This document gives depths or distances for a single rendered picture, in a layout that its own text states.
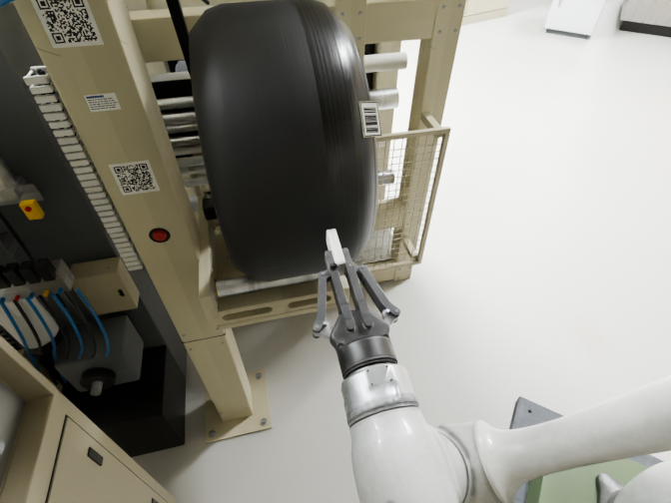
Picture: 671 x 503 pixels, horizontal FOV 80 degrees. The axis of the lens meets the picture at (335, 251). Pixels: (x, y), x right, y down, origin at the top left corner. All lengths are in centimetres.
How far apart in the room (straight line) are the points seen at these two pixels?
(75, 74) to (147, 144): 16
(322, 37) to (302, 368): 148
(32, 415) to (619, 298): 250
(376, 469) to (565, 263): 229
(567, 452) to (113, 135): 86
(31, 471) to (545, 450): 86
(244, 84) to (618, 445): 68
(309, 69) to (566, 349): 187
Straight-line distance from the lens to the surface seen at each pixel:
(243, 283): 105
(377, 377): 50
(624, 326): 251
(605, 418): 53
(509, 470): 60
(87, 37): 82
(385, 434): 48
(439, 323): 212
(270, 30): 79
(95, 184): 96
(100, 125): 88
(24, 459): 102
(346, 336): 55
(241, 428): 185
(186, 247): 104
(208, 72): 75
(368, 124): 73
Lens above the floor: 170
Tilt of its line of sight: 45 degrees down
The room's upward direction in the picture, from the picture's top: straight up
